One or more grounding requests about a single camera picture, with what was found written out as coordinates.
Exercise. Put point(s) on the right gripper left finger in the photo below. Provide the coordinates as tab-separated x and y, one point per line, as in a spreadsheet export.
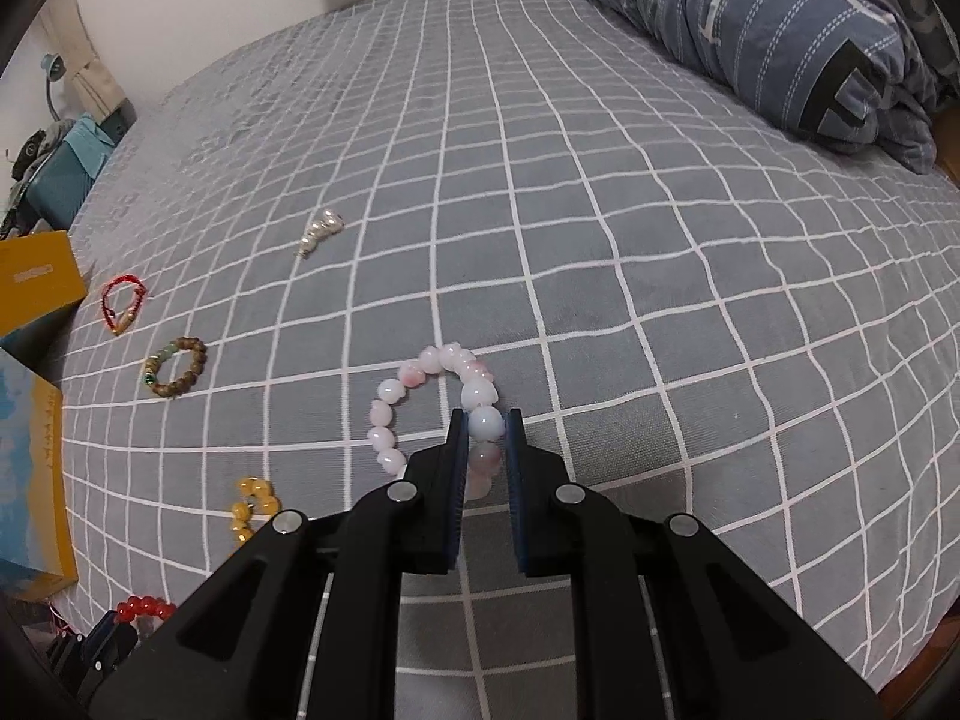
455	465

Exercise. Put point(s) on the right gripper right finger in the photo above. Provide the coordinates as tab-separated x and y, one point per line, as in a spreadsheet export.
516	450

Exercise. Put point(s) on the blue sky printed box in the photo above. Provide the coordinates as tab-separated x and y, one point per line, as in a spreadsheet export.
37	556

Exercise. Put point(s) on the grey checked bed sheet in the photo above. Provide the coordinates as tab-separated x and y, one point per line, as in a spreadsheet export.
697	312

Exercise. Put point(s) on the small pearl ornament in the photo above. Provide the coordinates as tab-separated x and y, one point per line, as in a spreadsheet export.
324	226

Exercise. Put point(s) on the orange box lid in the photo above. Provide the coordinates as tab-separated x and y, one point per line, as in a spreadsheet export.
38	275

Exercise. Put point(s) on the teal storage box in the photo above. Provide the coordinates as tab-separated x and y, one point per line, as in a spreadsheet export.
66	170

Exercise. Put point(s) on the cluttered side desk items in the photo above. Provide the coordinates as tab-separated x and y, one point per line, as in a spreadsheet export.
19	218

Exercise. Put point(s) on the folded blue grey quilt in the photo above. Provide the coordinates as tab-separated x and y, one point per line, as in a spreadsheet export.
844	73

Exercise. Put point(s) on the wooden headboard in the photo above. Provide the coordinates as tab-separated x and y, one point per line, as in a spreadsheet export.
946	131

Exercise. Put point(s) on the teal desk lamp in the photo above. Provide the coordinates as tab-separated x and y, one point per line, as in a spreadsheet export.
54	71

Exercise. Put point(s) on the side curtain beige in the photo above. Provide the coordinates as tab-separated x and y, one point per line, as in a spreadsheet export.
98	90

